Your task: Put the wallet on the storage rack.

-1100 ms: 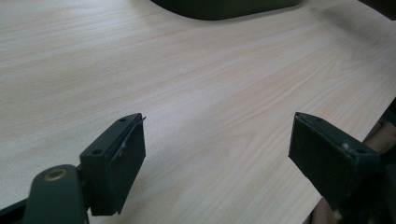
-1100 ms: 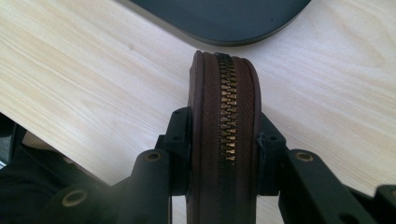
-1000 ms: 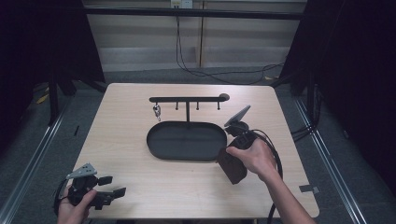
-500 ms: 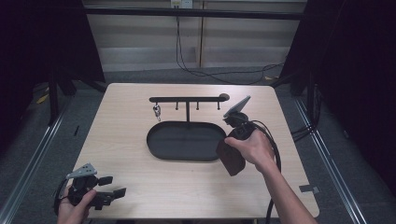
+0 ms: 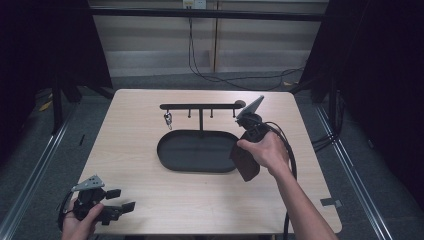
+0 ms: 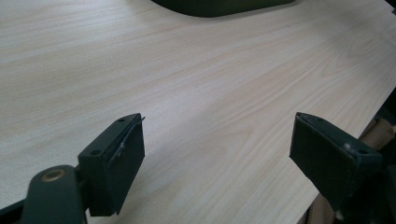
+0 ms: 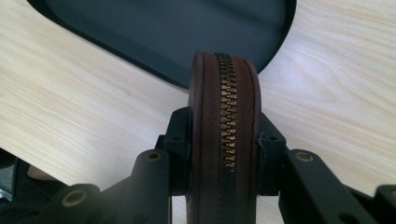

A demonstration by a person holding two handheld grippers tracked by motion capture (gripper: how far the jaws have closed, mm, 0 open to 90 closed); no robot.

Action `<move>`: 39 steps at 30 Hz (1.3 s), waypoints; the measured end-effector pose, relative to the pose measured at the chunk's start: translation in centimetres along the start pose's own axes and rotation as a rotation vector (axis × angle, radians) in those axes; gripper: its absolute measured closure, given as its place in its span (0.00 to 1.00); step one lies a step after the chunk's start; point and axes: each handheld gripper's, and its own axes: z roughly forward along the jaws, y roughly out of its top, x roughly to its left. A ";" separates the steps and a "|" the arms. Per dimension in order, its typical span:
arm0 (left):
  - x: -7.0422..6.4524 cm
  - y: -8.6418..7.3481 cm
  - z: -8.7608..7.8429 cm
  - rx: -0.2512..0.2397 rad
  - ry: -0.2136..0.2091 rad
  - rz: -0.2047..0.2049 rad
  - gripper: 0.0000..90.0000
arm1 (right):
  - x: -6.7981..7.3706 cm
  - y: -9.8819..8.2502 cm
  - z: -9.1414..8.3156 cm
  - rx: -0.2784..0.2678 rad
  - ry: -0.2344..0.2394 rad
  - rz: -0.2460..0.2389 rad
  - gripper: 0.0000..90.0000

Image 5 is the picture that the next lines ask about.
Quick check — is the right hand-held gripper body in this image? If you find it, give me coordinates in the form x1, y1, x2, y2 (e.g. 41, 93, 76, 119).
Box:
235, 95, 271, 144

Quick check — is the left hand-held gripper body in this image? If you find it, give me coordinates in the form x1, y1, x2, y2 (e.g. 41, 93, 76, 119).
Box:
71, 174, 124, 226

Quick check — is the brown leather pouch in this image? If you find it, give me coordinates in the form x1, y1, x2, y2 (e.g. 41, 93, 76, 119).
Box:
229, 143, 261, 183

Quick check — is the black hook rack with tray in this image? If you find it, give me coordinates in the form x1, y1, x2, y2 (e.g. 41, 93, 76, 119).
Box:
156, 99, 248, 174

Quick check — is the silver key ring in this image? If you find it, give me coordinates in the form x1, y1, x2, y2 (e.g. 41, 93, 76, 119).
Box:
163, 111, 174, 131

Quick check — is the person's left hand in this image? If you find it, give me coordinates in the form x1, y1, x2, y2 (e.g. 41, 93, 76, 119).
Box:
61, 198, 105, 240

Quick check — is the person's right hand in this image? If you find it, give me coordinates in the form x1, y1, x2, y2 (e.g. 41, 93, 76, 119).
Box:
236, 131, 291, 178

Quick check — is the black stand leg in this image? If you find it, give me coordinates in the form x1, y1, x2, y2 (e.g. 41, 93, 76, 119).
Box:
50, 76, 65, 135

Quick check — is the grey tape piece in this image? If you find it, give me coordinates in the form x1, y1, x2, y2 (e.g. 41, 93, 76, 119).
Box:
319, 197, 343, 208

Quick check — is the black curtain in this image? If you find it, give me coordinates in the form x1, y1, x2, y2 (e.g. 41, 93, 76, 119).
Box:
299, 0, 424, 211
0, 0, 114, 161

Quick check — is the left hand-held gripper cable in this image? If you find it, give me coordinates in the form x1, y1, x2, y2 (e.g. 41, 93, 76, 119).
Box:
57, 188, 79, 233

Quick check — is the hand-held gripper cable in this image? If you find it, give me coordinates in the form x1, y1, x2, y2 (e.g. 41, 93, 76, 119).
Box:
263, 121, 298, 240
57, 188, 79, 233

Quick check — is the right hand-held gripper cable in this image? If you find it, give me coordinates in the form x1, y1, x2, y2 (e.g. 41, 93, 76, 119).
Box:
263, 121, 298, 240

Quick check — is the metal floor rail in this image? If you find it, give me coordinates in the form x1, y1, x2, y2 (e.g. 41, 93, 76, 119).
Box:
0, 105, 78, 240
314, 105, 395, 240

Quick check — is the black floor cable bundle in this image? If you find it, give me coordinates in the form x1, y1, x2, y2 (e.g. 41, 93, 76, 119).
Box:
311, 89, 346, 154

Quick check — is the black hanging wall cable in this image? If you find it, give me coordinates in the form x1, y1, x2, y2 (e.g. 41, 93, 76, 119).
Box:
187, 17, 305, 92

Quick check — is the black horizontal frame bar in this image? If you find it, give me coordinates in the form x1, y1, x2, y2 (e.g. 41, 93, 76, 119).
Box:
89, 7, 329, 23

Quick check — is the white wall outlet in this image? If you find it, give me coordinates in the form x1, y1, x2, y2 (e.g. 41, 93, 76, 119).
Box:
182, 0, 208, 10

